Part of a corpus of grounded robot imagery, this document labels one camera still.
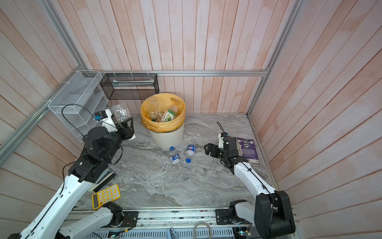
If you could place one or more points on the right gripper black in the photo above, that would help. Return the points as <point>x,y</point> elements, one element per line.
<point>214,153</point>

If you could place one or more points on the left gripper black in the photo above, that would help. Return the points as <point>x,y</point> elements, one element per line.
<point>128,128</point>

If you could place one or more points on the crushed clear plastic bottle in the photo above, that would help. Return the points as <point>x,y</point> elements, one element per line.
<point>121,112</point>

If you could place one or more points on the bottle white green label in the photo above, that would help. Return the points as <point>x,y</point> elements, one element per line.
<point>169,115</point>

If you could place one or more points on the bottle with orange cap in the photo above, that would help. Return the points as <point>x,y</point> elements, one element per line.
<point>175,109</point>

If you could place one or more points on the clear bottle green label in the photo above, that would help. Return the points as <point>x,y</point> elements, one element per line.
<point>153,108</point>

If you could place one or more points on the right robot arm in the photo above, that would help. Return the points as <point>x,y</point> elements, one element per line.
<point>272,213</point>

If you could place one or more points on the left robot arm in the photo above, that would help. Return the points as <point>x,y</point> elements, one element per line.
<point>83,174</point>

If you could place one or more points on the cream waste bin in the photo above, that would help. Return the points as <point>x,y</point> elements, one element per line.
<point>166,140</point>

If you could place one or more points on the small bottle blue label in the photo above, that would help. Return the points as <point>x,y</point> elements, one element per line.
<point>191,150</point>

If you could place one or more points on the purple paperback book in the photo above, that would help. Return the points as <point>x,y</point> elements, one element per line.
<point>248,150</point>

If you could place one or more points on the crushed bottle blue label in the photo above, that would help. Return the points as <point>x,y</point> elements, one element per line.
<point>174,158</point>

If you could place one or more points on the yellow calculator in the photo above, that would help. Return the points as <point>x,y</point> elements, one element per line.
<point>104,196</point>

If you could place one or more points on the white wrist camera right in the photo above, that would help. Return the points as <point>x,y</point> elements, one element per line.
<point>221,138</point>

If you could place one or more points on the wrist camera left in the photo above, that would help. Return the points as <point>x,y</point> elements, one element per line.
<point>104,117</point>

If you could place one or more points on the white wire mesh shelf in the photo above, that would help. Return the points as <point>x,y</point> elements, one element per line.
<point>77,102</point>

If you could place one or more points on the black wire mesh basket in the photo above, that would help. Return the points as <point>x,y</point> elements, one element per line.
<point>129,86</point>

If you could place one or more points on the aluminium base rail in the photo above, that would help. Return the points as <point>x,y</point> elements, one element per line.
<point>155,218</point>

